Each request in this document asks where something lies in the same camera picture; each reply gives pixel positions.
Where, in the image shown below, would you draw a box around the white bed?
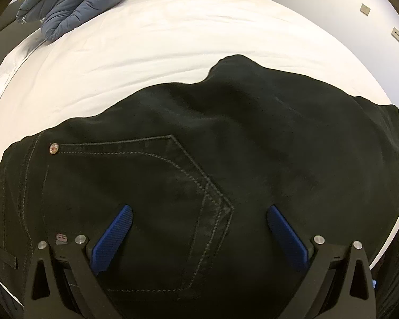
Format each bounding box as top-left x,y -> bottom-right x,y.
0,0 -> 399,306

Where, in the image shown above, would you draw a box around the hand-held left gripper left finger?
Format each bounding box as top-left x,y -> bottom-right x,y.
23,204 -> 134,319

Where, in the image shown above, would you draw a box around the black pants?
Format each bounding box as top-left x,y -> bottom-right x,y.
0,54 -> 399,319

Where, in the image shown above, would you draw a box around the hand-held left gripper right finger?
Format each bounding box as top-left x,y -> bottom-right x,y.
267,205 -> 377,319

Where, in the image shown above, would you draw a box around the blue puffer jacket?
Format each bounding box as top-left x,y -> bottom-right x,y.
16,0 -> 130,42

